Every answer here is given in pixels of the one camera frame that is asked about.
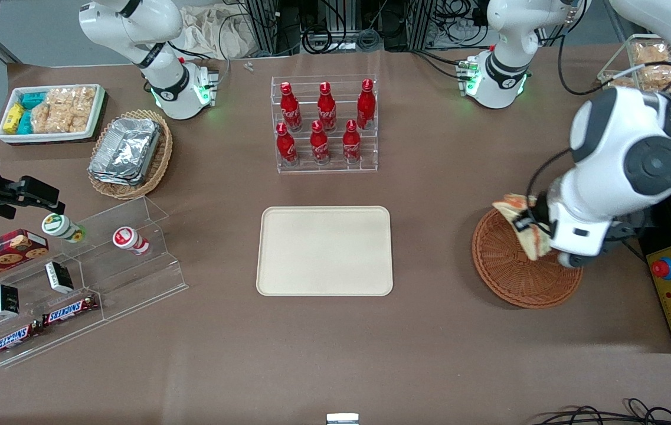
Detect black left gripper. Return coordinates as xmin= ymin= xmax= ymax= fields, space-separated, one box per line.
xmin=512 ymin=189 xmax=555 ymax=238

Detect triangular white bread sandwich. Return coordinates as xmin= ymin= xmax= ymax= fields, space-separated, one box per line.
xmin=492 ymin=194 xmax=554 ymax=262

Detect brown wicker basket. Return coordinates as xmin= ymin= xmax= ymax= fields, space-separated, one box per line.
xmin=472 ymin=208 xmax=584 ymax=309

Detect white rectangular snack tray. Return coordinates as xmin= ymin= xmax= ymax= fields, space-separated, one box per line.
xmin=0 ymin=83 xmax=106 ymax=145

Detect light wicker basket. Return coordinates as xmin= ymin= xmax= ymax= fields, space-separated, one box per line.
xmin=87 ymin=109 xmax=174 ymax=201

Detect beige plastic tray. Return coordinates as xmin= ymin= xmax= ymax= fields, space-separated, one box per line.
xmin=256 ymin=206 xmax=394 ymax=297

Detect green-capped yogurt bottle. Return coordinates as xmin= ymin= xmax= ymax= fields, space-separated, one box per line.
xmin=41 ymin=213 xmax=87 ymax=244

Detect yellow snack box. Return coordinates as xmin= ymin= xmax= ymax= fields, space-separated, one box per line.
xmin=3 ymin=103 xmax=25 ymax=136

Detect small black box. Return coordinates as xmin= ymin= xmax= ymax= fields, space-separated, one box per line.
xmin=0 ymin=283 xmax=21 ymax=318
xmin=44 ymin=261 xmax=75 ymax=295

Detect clear rice cracker bag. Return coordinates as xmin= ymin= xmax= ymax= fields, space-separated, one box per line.
xmin=45 ymin=86 xmax=97 ymax=113
xmin=31 ymin=104 xmax=91 ymax=134

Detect red-capped yogurt bottle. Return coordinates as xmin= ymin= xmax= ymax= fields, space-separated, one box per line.
xmin=112 ymin=226 xmax=151 ymax=256

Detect stacked aluminium foil trays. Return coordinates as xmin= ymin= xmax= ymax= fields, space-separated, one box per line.
xmin=88 ymin=117 xmax=162 ymax=187

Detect brown snickers bar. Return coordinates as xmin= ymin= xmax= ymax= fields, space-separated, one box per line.
xmin=0 ymin=322 xmax=43 ymax=359
xmin=42 ymin=293 xmax=100 ymax=328

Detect clear acrylic stepped shelf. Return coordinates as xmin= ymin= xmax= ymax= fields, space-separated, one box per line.
xmin=0 ymin=195 xmax=189 ymax=370

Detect red cola bottle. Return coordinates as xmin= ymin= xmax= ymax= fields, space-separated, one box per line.
xmin=310 ymin=120 xmax=330 ymax=164
xmin=317 ymin=81 xmax=338 ymax=132
xmin=276 ymin=122 xmax=299 ymax=165
xmin=342 ymin=119 xmax=361 ymax=164
xmin=356 ymin=79 xmax=377 ymax=130
xmin=280 ymin=81 xmax=303 ymax=132

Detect clear acrylic bottle rack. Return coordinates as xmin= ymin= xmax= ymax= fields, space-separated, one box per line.
xmin=270 ymin=74 xmax=379 ymax=174

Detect beige crumpled cloth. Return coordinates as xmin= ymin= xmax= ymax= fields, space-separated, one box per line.
xmin=178 ymin=5 xmax=260 ymax=60

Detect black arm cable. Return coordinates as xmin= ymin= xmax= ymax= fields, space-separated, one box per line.
xmin=526 ymin=0 xmax=671 ymax=204

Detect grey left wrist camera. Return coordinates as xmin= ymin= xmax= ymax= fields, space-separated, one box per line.
xmin=556 ymin=212 xmax=649 ymax=270

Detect white wire basket rack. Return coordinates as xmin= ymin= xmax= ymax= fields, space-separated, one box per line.
xmin=597 ymin=33 xmax=671 ymax=93

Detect black floor cables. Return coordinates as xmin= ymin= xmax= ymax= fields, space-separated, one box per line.
xmin=539 ymin=398 xmax=671 ymax=425

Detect tangled black background cables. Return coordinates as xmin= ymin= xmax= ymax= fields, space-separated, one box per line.
xmin=300 ymin=0 xmax=384 ymax=55

